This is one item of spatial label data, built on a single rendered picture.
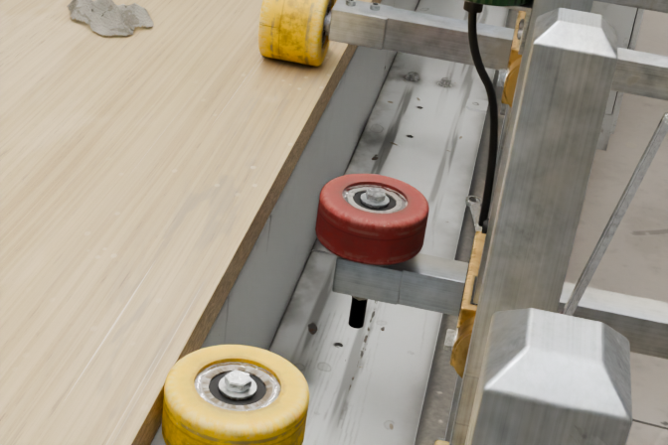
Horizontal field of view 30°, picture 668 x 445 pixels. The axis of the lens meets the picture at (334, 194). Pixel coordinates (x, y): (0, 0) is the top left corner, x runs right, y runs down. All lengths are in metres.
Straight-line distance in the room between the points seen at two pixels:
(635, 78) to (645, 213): 1.96
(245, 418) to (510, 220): 0.20
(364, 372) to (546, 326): 0.91
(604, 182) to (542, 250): 2.61
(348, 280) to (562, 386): 0.63
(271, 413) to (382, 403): 0.51
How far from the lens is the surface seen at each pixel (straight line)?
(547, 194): 0.54
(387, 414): 1.16
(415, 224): 0.88
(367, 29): 1.10
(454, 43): 1.10
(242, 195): 0.90
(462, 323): 0.87
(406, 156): 1.64
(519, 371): 0.29
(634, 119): 3.58
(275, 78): 1.10
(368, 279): 0.91
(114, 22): 1.16
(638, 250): 2.88
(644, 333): 0.92
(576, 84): 0.52
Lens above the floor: 1.32
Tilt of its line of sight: 28 degrees down
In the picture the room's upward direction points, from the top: 8 degrees clockwise
